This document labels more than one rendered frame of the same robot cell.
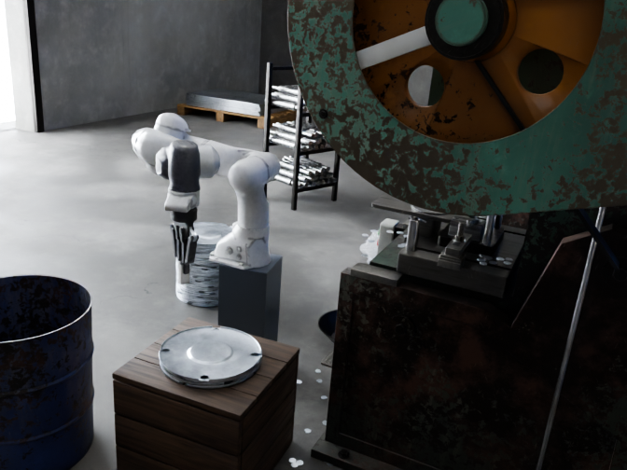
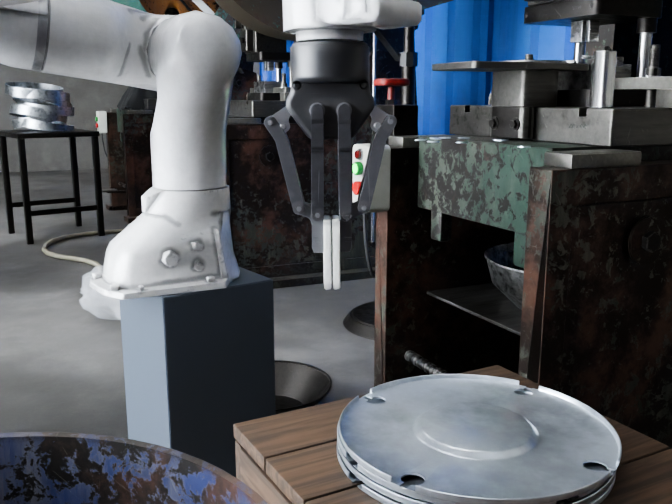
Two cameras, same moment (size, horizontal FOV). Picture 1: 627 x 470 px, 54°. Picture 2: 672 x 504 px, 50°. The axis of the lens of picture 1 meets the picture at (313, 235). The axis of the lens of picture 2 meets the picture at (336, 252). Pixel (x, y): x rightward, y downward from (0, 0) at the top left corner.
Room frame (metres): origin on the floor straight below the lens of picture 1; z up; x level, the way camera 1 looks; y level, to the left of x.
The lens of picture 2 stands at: (1.20, 0.91, 0.73)
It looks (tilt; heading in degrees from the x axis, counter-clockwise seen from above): 12 degrees down; 310
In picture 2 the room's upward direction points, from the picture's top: straight up
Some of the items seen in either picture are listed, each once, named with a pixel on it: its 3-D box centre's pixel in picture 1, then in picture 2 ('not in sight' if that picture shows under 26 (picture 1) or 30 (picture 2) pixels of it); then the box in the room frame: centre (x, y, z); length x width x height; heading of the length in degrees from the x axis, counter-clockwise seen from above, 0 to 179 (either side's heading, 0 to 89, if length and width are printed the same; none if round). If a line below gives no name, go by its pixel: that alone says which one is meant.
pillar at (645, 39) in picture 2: (490, 220); (644, 50); (1.66, -0.49, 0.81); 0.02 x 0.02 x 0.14
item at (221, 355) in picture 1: (210, 352); (475, 428); (1.55, 0.27, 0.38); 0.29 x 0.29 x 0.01
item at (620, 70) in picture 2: (470, 223); (581, 77); (1.76, -0.46, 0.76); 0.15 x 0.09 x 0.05; 156
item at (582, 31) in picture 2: not in sight; (583, 31); (1.76, -0.46, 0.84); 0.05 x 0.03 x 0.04; 156
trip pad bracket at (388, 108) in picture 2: not in sight; (394, 145); (2.14, -0.39, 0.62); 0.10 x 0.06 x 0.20; 156
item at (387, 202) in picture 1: (413, 224); (508, 99); (1.83, -0.31, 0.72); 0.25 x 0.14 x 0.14; 66
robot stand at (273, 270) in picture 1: (249, 314); (199, 410); (2.08, 0.22, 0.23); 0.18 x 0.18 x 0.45; 76
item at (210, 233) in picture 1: (208, 233); not in sight; (2.69, 0.49, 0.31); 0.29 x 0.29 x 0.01
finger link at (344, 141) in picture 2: (186, 245); (344, 162); (1.66, 0.36, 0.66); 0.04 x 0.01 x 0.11; 132
